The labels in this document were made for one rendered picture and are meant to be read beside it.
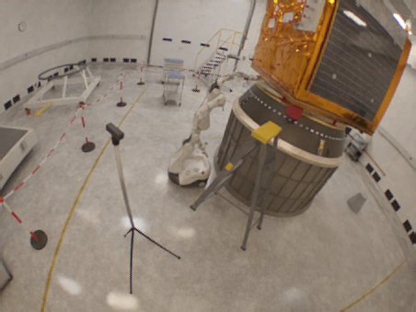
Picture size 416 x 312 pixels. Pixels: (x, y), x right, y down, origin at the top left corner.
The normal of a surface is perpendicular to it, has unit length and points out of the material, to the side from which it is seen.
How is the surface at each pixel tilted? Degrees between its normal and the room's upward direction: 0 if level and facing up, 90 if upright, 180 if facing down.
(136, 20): 90
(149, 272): 0
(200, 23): 90
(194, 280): 0
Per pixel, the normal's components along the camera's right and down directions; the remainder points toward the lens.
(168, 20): 0.05, 0.64
